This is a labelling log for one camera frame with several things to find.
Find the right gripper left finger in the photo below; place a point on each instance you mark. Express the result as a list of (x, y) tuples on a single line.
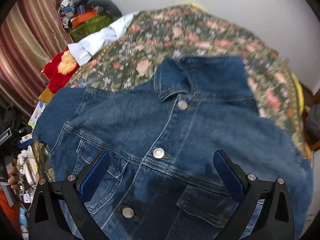
[(47, 221)]

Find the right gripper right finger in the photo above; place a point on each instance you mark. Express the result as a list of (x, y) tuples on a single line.
[(275, 220)]

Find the blue denim jacket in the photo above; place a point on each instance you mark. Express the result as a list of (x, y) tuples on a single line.
[(161, 137)]

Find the person's left hand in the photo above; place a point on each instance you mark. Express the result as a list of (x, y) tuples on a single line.
[(13, 179)]

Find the brown cardboard piece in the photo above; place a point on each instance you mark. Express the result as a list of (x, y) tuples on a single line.
[(47, 95)]

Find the red plush toy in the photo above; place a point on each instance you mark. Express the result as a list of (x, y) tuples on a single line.
[(60, 69)]

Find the striped pink curtain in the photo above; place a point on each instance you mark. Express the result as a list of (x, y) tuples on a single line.
[(31, 35)]

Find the white folded garment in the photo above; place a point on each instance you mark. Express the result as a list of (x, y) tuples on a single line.
[(87, 47)]

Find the green box clutter pile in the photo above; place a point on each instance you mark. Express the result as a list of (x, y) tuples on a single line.
[(80, 20)]

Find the grey plush cushion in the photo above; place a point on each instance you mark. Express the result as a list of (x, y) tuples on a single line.
[(103, 7)]

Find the floral green bedspread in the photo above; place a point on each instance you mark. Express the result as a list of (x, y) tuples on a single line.
[(185, 31)]

